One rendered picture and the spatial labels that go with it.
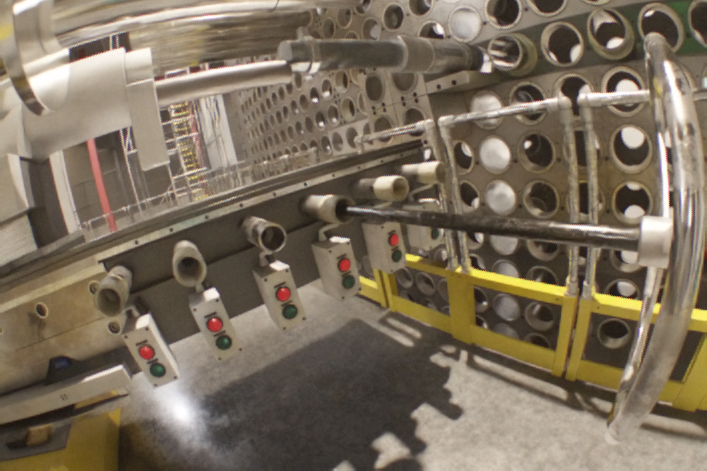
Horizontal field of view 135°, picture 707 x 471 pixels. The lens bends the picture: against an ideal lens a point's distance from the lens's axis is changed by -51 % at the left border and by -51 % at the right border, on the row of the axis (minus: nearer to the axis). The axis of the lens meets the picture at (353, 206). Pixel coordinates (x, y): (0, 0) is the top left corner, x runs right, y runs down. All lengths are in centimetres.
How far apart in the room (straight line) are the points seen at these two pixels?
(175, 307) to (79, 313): 27
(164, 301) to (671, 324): 79
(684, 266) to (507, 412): 110
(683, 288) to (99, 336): 92
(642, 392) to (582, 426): 103
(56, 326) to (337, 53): 121
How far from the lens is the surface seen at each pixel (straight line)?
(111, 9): 67
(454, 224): 42
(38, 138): 96
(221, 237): 76
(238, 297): 77
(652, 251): 33
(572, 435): 119
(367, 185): 81
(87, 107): 90
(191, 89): 95
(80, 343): 88
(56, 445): 89
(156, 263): 76
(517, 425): 119
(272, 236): 66
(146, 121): 84
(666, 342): 18
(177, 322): 77
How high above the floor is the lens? 100
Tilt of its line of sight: 12 degrees down
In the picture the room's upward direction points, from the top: 14 degrees counter-clockwise
